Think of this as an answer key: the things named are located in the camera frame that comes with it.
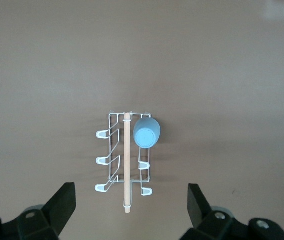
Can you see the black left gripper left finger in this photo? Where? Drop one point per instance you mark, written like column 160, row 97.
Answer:
column 52, row 215

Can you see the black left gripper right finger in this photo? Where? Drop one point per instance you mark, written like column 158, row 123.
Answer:
column 206, row 220

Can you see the blue plastic cup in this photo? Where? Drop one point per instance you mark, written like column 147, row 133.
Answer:
column 145, row 135

